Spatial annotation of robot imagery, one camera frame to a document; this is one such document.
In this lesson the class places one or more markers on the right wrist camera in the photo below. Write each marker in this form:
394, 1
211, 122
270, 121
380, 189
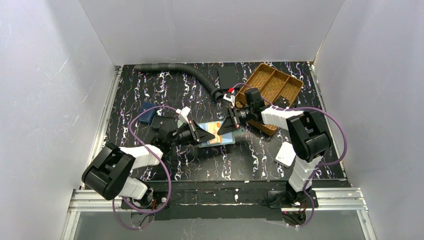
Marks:
230, 97

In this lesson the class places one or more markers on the orange card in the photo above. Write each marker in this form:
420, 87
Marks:
213, 128

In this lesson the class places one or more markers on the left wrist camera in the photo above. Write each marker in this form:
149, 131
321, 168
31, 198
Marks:
183, 115

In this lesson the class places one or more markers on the blue leather card holder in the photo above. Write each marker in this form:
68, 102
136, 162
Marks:
149, 111

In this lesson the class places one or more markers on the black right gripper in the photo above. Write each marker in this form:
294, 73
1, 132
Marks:
235, 117

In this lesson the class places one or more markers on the white rectangular box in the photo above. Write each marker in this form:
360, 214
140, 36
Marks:
286, 155

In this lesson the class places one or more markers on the black leather card holder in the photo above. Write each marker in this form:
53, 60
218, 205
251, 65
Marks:
163, 122

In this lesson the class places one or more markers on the aluminium frame rail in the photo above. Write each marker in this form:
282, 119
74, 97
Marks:
217, 191

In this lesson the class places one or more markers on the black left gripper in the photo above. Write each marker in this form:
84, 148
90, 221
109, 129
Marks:
193, 132

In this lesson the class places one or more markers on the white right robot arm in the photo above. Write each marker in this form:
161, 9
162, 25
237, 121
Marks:
308, 133

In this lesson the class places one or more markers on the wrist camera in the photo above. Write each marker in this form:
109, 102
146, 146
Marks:
230, 97
183, 115

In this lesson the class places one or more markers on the woven wicker divided tray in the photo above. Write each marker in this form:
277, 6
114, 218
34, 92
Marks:
271, 83

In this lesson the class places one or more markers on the flat black square pad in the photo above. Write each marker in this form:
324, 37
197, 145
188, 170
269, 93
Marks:
228, 77

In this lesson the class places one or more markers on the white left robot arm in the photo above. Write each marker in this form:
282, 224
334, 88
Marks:
109, 173

